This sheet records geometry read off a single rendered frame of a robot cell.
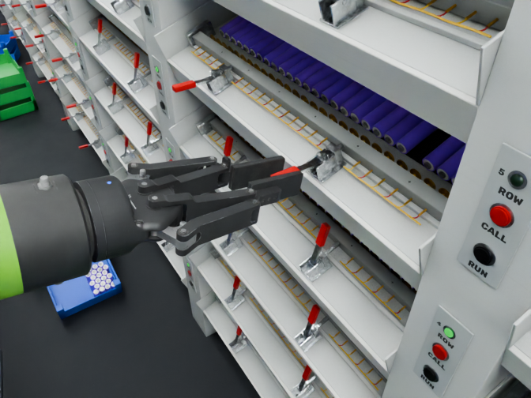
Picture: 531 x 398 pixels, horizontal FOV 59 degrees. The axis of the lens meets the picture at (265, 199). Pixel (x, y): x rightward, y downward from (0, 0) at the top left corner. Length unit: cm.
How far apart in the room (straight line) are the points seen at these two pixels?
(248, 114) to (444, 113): 36
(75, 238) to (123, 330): 116
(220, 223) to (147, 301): 118
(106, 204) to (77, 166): 184
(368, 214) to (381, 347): 20
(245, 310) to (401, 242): 67
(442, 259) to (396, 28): 21
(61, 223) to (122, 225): 5
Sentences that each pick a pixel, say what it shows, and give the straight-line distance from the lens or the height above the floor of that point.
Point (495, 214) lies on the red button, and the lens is 39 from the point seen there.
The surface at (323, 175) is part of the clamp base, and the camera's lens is 57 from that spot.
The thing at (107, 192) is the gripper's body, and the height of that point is 98.
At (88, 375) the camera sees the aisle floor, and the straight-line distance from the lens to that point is 150.
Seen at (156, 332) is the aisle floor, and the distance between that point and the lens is 153.
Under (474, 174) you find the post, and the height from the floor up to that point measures 102.
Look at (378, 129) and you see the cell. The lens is 59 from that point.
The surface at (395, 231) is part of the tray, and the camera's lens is 52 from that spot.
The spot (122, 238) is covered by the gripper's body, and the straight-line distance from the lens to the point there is 43.
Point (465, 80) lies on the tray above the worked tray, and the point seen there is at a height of 108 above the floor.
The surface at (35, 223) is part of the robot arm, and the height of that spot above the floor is 100.
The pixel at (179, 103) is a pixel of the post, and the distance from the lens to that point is 94.
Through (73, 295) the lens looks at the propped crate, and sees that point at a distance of 166.
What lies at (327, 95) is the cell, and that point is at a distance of 65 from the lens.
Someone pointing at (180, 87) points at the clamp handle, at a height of 91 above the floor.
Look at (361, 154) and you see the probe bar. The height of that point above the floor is 93.
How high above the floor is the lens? 124
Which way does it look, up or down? 40 degrees down
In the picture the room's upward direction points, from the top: straight up
